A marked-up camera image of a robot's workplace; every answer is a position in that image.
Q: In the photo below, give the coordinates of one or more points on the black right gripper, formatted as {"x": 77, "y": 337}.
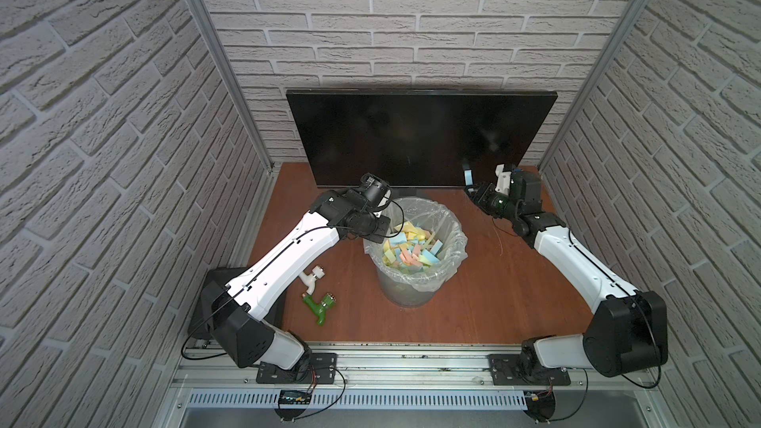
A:
{"x": 484, "y": 194}

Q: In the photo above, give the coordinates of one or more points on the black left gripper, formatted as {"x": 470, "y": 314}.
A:
{"x": 371, "y": 225}

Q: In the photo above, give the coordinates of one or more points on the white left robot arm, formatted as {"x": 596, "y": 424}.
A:
{"x": 234, "y": 312}

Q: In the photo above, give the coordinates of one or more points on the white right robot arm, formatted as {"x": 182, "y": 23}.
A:
{"x": 628, "y": 332}

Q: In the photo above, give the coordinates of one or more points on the pile of discarded sticky notes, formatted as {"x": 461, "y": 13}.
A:
{"x": 411, "y": 248}

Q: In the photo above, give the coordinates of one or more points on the black flat monitor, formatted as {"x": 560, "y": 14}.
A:
{"x": 415, "y": 137}

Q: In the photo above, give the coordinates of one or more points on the clear plastic bin liner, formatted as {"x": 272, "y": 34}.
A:
{"x": 443, "y": 232}

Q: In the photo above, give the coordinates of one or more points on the white plastic faucet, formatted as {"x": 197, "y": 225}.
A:
{"x": 310, "y": 279}

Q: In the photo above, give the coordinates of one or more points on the left controller board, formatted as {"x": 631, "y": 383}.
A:
{"x": 294, "y": 399}

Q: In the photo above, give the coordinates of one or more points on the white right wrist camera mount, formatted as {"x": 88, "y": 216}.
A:
{"x": 504, "y": 179}

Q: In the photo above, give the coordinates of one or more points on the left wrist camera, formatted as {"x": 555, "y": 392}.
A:
{"x": 374, "y": 190}

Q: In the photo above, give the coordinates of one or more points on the aluminium front rail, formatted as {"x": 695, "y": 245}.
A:
{"x": 374, "y": 366}

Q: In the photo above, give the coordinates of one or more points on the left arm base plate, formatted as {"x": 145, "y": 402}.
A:
{"x": 312, "y": 368}

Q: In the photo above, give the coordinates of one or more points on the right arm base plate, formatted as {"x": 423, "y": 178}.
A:
{"x": 522, "y": 370}

